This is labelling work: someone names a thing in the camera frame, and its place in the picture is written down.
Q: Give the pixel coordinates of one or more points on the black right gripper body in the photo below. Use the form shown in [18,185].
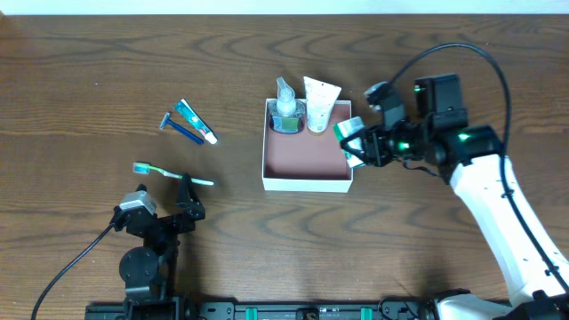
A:
[375,145]

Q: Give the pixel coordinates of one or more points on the clear soap pump bottle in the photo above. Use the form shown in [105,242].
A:
[286,113]

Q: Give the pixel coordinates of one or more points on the white lotion tube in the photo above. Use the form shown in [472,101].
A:
[320,100]

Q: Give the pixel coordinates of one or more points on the small toothpaste tube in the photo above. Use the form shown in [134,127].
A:
[188,113]

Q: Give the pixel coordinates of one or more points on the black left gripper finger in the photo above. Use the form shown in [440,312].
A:
[187,197]
[141,188]

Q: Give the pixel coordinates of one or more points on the green toothbrush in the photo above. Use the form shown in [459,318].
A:
[146,168]

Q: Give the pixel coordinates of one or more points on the blue disposable razor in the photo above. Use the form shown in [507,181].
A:
[166,121]

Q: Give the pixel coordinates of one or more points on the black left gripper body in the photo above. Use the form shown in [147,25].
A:
[168,220]

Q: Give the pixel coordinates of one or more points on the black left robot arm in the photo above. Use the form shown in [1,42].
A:
[148,271]

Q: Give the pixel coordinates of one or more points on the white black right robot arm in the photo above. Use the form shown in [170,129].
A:
[470,160]

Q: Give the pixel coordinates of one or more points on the white cardboard box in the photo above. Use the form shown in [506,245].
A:
[303,162]

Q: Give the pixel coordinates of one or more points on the green white soap box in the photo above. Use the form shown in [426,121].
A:
[354,121]

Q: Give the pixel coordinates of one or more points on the black mounting rail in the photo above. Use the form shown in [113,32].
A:
[183,309]

